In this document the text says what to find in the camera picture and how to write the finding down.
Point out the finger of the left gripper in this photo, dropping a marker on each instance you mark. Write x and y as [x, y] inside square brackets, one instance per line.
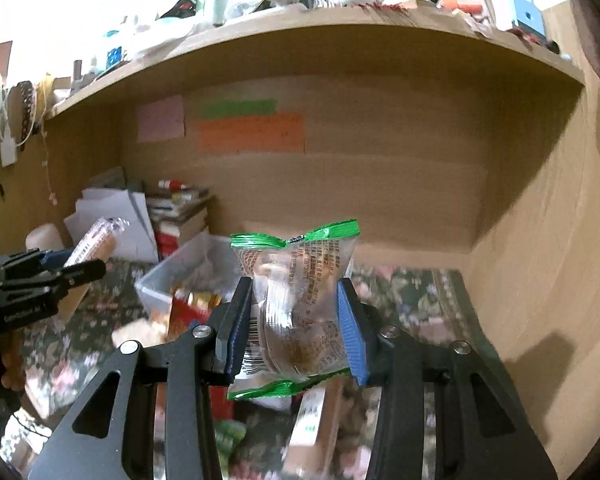
[69, 277]
[45, 258]

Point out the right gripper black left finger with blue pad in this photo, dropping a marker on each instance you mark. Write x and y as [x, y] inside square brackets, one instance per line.
[108, 433]

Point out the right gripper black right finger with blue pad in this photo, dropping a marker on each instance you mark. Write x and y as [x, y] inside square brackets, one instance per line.
[481, 433]

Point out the sausage bread pack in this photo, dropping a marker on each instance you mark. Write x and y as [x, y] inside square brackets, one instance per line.
[99, 242]

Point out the red cartoon snack bag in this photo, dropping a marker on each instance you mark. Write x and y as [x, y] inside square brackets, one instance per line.
[189, 309]

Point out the green edged clear cracker bag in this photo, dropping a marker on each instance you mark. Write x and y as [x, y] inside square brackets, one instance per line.
[294, 336]

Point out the person's hand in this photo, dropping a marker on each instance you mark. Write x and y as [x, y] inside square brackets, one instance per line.
[14, 376]

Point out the white mug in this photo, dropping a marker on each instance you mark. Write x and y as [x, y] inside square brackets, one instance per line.
[45, 237]

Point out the white paper sheets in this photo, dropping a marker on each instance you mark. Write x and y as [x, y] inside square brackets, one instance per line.
[125, 212]

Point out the green peas snack pack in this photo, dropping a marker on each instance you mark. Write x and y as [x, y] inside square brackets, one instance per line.
[228, 433]

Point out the floral tablecloth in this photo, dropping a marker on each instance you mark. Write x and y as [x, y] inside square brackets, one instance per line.
[432, 305]

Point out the stack of books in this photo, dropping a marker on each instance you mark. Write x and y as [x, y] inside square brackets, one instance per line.
[178, 212]

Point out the clear plastic storage bin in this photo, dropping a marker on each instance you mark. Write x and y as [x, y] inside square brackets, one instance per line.
[206, 263]

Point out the orange biscuit pack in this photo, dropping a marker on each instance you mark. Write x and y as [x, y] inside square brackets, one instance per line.
[313, 439]

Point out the brown patterned headband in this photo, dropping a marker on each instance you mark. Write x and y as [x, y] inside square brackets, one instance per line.
[28, 100]

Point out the pink sticky note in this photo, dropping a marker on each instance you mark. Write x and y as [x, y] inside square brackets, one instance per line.
[161, 120]

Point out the green sticky note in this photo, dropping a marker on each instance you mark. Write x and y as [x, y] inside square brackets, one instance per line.
[238, 108]

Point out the orange sticky note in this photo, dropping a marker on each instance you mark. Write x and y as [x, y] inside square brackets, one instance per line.
[277, 133]

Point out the wooden shelf board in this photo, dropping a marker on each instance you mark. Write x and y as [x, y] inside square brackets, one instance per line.
[349, 41]

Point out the blue pencil sharpener box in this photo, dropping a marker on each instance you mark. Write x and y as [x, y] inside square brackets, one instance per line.
[528, 18]

